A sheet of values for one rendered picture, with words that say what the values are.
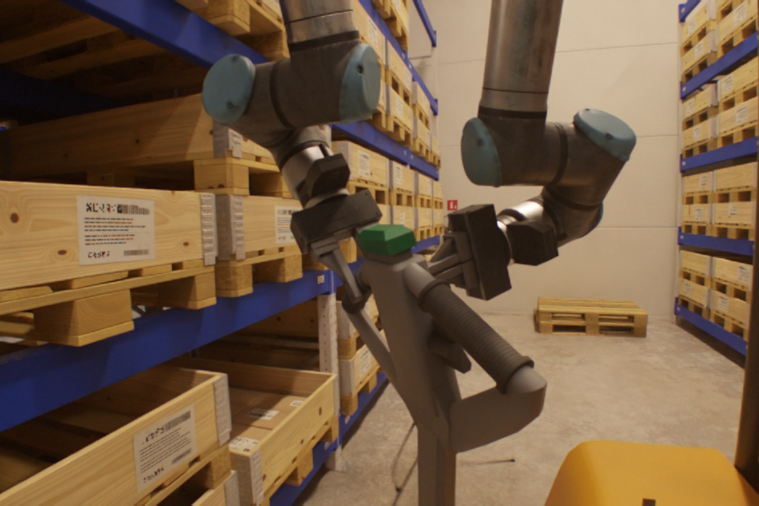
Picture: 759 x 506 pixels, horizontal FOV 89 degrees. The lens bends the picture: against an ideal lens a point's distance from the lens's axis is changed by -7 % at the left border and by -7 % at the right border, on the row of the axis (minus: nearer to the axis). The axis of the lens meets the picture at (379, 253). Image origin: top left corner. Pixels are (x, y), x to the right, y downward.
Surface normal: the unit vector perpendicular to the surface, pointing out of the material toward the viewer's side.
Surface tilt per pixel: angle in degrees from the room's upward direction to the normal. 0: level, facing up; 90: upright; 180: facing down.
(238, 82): 78
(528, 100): 111
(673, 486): 0
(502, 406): 99
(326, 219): 62
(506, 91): 106
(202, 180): 90
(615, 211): 90
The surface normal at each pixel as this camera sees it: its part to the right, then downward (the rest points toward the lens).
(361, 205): 0.25, -0.40
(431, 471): -0.90, 0.05
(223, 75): -0.41, -0.11
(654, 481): -0.02, -1.00
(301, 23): -0.35, 0.52
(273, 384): -0.29, 0.09
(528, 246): -0.86, 0.33
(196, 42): 0.96, 0.00
